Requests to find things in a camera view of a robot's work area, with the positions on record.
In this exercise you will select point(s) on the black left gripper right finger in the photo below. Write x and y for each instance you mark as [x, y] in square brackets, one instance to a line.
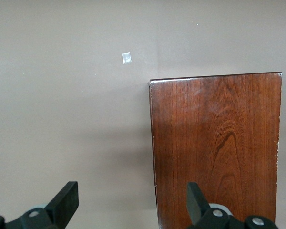
[196, 207]

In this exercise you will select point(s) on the dark brown wooden cabinet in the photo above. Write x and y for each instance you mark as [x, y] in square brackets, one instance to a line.
[217, 143]

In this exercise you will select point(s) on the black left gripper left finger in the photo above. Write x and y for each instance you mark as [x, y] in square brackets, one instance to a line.
[59, 210]

